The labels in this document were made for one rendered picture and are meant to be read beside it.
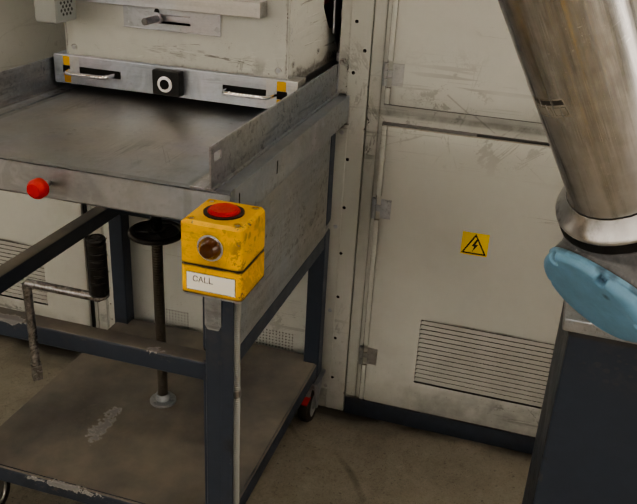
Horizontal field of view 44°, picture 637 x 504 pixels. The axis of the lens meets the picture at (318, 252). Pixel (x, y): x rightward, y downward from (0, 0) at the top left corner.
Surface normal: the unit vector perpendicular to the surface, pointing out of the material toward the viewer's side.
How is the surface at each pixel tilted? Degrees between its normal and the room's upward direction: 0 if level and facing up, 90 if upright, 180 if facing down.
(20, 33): 90
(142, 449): 0
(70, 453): 0
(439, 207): 90
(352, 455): 0
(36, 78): 90
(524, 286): 90
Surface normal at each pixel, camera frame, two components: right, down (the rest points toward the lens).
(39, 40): 0.79, 0.29
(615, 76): 0.27, 0.51
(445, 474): 0.05, -0.91
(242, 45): -0.29, 0.39
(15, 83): 0.95, 0.17
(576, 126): -0.43, 0.73
